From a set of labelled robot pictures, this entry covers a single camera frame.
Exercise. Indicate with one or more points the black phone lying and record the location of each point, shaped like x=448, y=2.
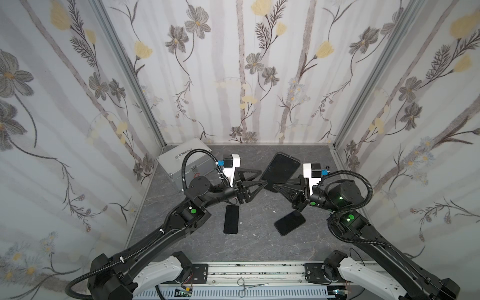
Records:
x=289, y=223
x=281, y=168

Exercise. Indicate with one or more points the black phone lying right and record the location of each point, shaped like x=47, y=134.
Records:
x=289, y=223

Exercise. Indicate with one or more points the black phone lying far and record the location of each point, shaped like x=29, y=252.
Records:
x=281, y=168

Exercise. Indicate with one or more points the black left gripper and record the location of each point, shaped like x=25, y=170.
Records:
x=240, y=187

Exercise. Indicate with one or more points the white slotted cable duct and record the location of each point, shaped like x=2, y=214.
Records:
x=252, y=293

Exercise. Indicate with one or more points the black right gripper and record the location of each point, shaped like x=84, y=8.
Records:
x=302, y=191

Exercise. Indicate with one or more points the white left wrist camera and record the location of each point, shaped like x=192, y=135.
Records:
x=228, y=166

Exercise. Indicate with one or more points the black phone with silver edge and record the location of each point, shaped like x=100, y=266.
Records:
x=231, y=220

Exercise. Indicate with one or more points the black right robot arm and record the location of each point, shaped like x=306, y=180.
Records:
x=343, y=193

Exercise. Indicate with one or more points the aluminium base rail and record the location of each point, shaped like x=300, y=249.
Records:
x=170, y=271

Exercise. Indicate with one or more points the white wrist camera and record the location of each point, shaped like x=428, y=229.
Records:
x=228, y=166
x=314, y=173

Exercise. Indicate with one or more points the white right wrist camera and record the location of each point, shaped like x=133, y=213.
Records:
x=314, y=173

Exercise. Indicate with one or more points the silver aluminium case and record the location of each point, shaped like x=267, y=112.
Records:
x=199, y=164

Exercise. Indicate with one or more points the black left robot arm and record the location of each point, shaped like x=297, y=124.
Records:
x=113, y=278

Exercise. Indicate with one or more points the steel forceps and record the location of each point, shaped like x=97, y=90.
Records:
x=247, y=285

